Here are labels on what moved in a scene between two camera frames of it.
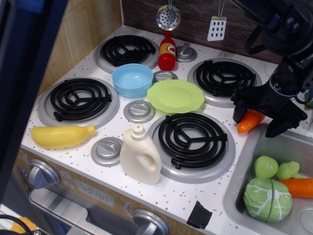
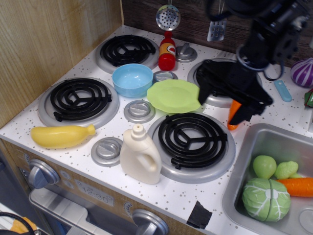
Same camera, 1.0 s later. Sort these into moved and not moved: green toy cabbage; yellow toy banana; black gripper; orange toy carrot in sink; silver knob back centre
Moved: black gripper
Not moved: green toy cabbage; orange toy carrot in sink; yellow toy banana; silver knob back centre
